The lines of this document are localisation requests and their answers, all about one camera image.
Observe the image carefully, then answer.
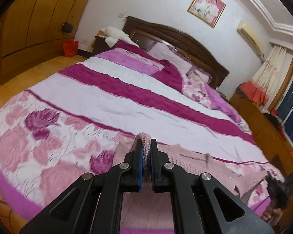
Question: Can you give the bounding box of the orange wooden wardrobe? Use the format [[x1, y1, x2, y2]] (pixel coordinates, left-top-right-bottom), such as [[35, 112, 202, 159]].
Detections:
[[0, 0, 101, 91]]

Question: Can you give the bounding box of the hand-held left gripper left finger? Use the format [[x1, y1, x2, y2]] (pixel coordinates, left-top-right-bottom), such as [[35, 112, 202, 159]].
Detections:
[[20, 140, 144, 234]]

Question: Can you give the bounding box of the dark clothes pile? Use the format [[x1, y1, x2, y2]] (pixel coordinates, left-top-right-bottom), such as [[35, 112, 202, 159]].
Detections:
[[263, 112, 284, 130]]

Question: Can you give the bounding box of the pink knit cardigan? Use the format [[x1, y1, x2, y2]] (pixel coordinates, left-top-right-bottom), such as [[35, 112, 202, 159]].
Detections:
[[112, 132, 285, 228]]

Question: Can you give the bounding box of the person's right hand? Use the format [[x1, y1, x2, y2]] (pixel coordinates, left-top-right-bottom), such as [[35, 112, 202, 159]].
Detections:
[[262, 199, 284, 228]]

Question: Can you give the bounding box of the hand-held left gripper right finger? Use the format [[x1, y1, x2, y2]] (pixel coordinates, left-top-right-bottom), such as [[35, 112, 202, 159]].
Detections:
[[150, 138, 275, 234]]

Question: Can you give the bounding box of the bed with floral purple bedspread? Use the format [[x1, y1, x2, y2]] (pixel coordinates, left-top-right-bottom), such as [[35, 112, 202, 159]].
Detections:
[[0, 40, 285, 234]]

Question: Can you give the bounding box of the wall air conditioner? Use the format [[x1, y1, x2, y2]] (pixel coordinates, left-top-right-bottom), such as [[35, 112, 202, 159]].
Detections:
[[237, 22, 264, 54]]

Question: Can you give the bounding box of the floral pillow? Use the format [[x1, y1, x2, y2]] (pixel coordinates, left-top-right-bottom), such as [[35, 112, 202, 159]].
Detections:
[[186, 68, 212, 84]]

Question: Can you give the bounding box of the framed photo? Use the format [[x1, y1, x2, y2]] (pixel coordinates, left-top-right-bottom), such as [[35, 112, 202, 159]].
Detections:
[[187, 0, 227, 28]]

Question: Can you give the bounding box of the dark wooden headboard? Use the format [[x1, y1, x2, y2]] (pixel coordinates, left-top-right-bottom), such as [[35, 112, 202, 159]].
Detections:
[[123, 16, 230, 89]]

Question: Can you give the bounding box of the dark wooden nightstand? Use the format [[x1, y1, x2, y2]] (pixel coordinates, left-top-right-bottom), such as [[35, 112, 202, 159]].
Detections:
[[91, 30, 118, 57]]

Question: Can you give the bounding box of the cream and red curtain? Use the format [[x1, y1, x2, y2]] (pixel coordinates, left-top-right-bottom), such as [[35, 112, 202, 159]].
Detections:
[[240, 44, 288, 106]]

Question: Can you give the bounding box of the orange wooden cabinet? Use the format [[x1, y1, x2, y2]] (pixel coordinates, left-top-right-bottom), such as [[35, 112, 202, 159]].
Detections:
[[229, 84, 293, 174]]

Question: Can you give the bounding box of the red bag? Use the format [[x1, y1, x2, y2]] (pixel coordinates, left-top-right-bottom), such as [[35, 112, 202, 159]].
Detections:
[[63, 40, 79, 58]]

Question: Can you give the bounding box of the pink quilted pillow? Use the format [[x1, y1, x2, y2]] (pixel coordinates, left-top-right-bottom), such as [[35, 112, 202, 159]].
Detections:
[[146, 41, 194, 75]]

